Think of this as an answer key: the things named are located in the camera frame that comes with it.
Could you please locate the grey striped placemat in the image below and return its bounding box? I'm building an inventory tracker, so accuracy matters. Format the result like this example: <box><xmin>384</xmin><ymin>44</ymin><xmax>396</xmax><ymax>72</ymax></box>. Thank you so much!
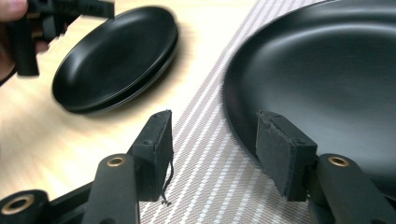
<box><xmin>138</xmin><ymin>0</ymin><xmax>331</xmax><ymax>224</ymax></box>

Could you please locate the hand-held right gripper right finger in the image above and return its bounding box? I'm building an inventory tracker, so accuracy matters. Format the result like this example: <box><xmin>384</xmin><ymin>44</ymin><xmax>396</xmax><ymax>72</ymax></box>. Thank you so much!
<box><xmin>255</xmin><ymin>110</ymin><xmax>396</xmax><ymax>224</ymax></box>

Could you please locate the black plate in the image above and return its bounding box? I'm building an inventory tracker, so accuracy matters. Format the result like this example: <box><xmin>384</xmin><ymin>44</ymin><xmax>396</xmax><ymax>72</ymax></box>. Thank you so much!
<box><xmin>222</xmin><ymin>0</ymin><xmax>396</xmax><ymax>200</ymax></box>
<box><xmin>62</xmin><ymin>31</ymin><xmax>180</xmax><ymax>115</ymax></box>

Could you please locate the stack of small black plates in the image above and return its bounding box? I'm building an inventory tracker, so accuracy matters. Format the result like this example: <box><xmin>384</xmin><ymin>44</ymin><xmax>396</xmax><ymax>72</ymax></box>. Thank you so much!
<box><xmin>51</xmin><ymin>5</ymin><xmax>179</xmax><ymax>110</ymax></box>

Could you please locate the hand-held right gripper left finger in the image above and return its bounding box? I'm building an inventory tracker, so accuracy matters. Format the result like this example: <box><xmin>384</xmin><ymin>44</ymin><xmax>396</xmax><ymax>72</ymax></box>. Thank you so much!
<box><xmin>81</xmin><ymin>109</ymin><xmax>175</xmax><ymax>224</ymax></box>

